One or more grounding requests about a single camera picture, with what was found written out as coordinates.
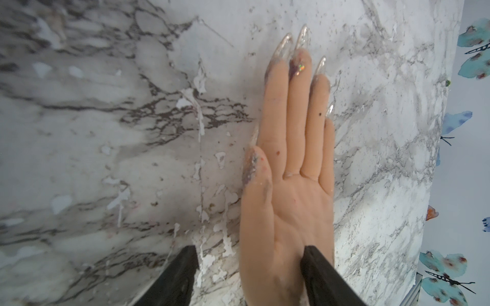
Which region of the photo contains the mannequin hand with long nails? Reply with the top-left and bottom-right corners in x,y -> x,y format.
239,26 -> 335,305

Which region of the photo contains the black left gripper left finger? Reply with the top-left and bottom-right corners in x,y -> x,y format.
134,246 -> 199,306

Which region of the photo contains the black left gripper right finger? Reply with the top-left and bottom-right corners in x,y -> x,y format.
300,246 -> 366,306

